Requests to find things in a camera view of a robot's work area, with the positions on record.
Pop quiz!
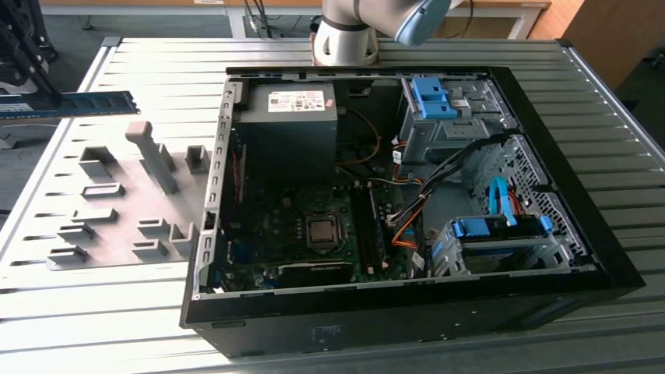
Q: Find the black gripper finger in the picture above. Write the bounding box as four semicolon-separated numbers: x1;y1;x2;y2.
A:
0;19;64;114
0;0;56;59

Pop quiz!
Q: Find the blue RAM stick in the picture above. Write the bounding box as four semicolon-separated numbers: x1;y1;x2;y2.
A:
0;90;143;120

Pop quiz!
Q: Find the black RAM slot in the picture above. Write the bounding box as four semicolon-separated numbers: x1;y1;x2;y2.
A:
350;181;374;276

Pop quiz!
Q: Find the white stand foot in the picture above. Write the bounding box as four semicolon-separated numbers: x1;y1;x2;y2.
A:
0;123;58;150

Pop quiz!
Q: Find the grey parts rack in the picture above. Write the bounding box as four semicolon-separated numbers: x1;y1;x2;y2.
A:
46;120;215;271

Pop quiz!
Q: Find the grey power supply unit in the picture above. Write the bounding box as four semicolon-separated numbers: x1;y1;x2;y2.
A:
234;83;340;182

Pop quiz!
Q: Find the green motherboard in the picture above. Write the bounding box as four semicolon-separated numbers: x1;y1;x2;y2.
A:
220;181;423;292

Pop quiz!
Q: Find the silver CPU in socket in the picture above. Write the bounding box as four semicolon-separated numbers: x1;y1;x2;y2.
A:
304;211;346;251

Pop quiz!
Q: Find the black graphics card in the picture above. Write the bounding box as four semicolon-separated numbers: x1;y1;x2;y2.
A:
276;259;356;288

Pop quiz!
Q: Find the blue drive bay latch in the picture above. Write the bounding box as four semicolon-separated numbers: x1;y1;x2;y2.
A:
408;76;462;120

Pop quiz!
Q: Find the grey metal drive cage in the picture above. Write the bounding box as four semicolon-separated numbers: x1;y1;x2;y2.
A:
399;76;522;165

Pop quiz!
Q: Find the black PC case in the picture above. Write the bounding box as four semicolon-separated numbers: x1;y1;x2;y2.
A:
179;65;647;358

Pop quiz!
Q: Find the white desk with wooden top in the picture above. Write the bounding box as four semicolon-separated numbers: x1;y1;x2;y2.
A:
444;0;554;41

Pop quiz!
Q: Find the blue disk carrier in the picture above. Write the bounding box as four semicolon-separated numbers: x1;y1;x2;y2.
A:
450;215;554;241

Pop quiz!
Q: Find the grey metal disk bay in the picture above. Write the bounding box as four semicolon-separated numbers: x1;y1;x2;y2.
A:
430;216;576;277

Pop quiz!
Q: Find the brown wooden cabinet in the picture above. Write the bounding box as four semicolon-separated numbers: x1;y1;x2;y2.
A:
530;0;665;91

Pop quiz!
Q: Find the black cable with white connector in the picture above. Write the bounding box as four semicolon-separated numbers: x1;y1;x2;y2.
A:
243;0;286;40

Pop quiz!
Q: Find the red and black fan wire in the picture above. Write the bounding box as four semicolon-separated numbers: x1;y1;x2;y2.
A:
231;150;247;203

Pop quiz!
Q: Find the yellow wire loop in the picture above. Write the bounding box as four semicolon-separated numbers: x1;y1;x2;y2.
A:
336;110;384;177

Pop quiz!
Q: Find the yellow red wire bundle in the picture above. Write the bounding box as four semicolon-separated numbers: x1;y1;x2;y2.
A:
340;165;423;187

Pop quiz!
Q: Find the orange data wire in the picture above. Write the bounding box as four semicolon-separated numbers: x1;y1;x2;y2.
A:
391;220;419;249

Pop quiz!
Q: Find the black wire bundle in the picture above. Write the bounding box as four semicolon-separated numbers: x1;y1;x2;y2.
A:
387;133;510;229

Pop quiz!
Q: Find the blue flat data wire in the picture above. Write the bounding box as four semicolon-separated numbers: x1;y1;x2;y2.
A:
488;176;520;227

